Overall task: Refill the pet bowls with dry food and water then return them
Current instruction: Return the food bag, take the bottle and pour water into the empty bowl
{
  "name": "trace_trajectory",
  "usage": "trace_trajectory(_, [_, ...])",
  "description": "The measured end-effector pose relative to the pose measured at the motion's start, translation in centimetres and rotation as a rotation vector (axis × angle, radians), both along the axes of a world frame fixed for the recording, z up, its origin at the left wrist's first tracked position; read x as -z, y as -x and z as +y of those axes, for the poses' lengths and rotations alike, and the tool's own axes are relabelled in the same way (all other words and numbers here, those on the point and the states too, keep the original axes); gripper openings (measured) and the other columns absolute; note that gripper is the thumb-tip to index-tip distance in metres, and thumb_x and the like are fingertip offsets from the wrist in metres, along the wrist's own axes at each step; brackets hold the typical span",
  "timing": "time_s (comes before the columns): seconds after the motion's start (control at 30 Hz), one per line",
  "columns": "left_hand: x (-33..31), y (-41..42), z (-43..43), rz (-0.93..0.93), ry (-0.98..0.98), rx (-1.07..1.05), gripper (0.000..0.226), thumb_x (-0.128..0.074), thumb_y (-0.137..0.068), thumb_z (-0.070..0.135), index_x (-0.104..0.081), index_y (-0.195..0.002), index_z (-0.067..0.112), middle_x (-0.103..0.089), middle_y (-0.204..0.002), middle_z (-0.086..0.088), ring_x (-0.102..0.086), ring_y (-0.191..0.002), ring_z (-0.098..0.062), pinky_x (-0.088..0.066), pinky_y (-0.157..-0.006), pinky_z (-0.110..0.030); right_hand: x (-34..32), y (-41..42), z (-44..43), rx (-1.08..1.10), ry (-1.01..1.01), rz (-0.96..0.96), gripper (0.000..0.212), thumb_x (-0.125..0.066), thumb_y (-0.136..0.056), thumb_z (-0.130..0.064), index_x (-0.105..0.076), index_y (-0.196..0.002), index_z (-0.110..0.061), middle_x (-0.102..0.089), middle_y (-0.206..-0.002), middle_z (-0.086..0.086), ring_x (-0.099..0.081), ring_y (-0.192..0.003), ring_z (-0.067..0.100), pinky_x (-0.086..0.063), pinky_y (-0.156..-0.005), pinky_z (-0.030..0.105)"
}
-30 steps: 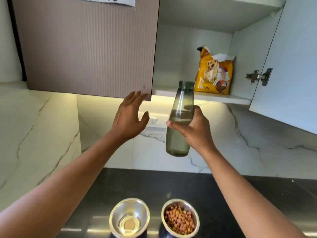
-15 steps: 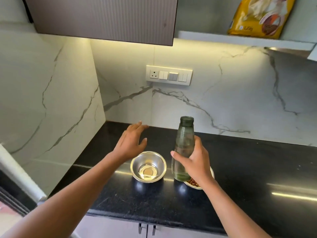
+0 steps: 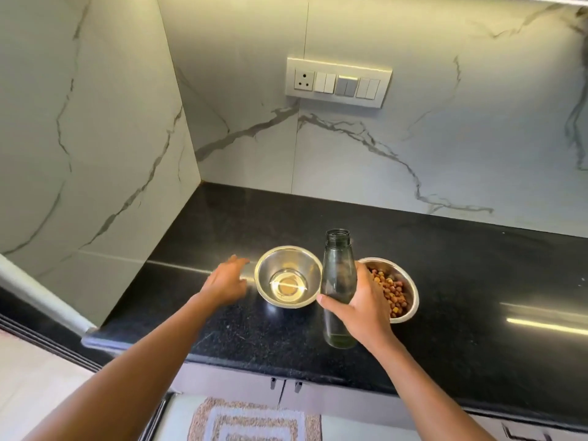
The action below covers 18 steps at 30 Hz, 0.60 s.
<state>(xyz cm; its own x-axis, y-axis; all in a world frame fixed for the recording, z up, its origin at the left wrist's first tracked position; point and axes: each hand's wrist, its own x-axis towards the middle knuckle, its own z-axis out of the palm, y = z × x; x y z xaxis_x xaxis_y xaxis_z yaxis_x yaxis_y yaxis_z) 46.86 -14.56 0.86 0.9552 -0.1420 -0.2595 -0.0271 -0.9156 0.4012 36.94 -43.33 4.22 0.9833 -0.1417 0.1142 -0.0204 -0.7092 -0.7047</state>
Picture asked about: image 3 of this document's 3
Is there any person's left forearm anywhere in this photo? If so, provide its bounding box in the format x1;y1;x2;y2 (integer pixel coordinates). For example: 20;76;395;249
23;293;221;441

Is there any white wall switch panel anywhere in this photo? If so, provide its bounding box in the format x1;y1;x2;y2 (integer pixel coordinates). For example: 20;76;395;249
284;57;394;110

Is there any smoky grey water bottle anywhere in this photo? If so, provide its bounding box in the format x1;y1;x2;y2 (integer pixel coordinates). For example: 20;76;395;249
320;228;359;350

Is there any black sliding door frame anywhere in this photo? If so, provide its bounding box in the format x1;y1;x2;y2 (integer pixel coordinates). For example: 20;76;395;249
0;287;172;441

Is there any person's right forearm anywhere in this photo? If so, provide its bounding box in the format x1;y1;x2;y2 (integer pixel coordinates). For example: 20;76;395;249
367;334;497;441

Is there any person's right hand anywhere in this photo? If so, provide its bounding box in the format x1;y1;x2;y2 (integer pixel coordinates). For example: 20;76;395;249
315;261;396;352

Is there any grey lower cabinet door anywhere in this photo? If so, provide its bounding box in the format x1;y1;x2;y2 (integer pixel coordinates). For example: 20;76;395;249
167;361;285;409
279;380;417;430

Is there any brown white patterned floor mat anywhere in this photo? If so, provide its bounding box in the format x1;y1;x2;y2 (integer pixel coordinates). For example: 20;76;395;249
187;397;323;441

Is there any person's left hand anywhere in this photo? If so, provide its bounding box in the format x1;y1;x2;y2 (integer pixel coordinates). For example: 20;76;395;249
198;254;251;308

